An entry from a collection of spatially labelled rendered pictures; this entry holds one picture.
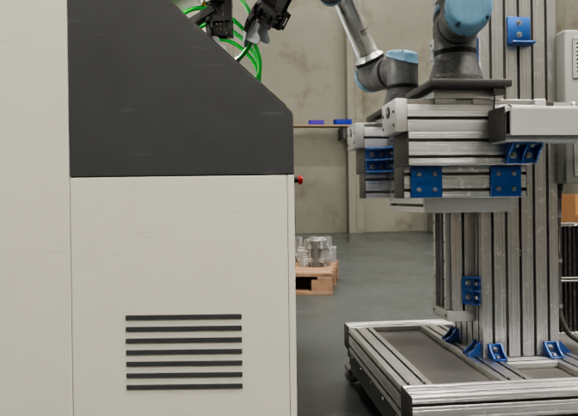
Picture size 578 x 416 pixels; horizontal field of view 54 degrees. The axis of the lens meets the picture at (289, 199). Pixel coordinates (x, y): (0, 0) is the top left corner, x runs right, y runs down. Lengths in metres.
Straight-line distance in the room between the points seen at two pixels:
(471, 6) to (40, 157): 1.16
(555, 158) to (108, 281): 1.37
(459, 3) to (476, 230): 0.72
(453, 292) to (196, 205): 0.87
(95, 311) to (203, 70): 0.68
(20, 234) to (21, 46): 0.48
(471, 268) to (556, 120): 0.56
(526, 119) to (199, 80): 0.84
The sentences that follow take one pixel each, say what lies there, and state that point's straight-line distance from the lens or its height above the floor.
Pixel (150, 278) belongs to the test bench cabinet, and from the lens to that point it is 1.51.
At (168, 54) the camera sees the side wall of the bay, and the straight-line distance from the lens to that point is 1.53.
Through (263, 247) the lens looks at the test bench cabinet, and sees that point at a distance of 1.46.
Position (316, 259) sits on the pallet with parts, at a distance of 4.58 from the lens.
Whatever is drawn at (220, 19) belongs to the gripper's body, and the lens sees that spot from 1.87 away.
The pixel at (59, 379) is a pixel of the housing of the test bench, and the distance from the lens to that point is 1.64.
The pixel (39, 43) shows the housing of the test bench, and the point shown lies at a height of 1.14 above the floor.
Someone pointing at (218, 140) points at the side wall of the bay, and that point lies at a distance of 1.48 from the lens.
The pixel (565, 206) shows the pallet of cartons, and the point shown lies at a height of 0.54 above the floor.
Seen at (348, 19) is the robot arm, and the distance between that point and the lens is 2.21.
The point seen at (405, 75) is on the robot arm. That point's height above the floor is 1.17.
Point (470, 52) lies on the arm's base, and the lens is 1.68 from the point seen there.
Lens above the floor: 0.73
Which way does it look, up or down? level
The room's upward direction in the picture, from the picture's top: 1 degrees counter-clockwise
